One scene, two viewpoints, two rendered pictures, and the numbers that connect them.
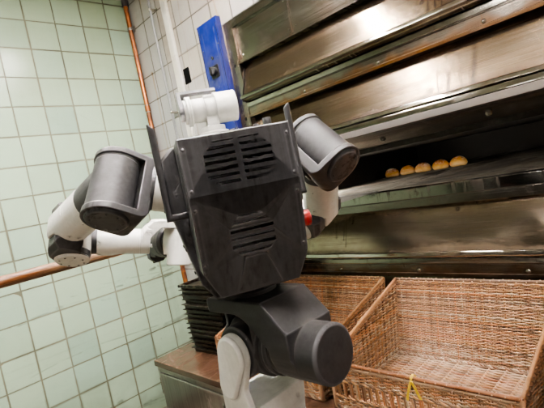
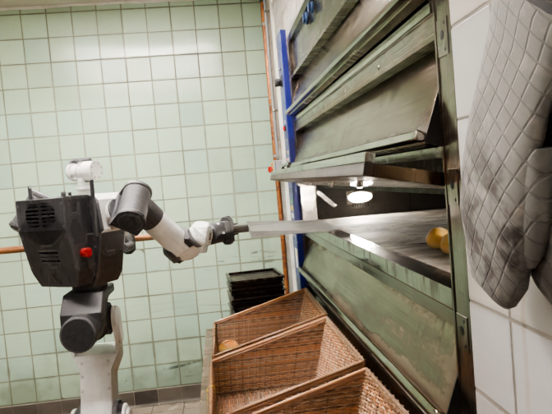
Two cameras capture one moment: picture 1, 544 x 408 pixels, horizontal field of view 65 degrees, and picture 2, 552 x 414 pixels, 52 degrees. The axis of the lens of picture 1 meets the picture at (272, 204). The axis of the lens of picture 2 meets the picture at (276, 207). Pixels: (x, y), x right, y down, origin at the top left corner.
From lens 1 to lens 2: 1.63 m
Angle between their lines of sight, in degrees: 38
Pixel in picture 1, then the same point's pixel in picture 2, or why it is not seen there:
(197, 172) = (22, 219)
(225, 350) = not seen: hidden behind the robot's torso
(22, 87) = (163, 88)
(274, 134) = (55, 204)
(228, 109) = (85, 174)
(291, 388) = (105, 355)
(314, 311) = (90, 309)
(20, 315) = (141, 266)
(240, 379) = not seen: hidden behind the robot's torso
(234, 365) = not seen: hidden behind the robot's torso
